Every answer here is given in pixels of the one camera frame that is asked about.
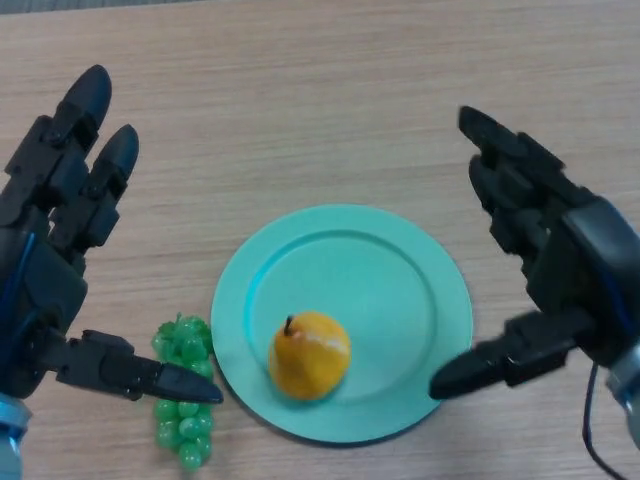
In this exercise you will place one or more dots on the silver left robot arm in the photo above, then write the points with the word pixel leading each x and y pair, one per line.
pixel 10 440

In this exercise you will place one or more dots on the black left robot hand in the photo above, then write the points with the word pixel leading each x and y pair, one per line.
pixel 45 285

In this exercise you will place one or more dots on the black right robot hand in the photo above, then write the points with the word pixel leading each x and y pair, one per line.
pixel 575 260

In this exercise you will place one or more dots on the green round plate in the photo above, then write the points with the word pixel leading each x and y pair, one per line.
pixel 360 280

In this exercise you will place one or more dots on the yellow pear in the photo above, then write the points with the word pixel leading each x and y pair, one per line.
pixel 310 360

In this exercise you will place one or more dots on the green grape bunch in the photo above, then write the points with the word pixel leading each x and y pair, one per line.
pixel 187 430

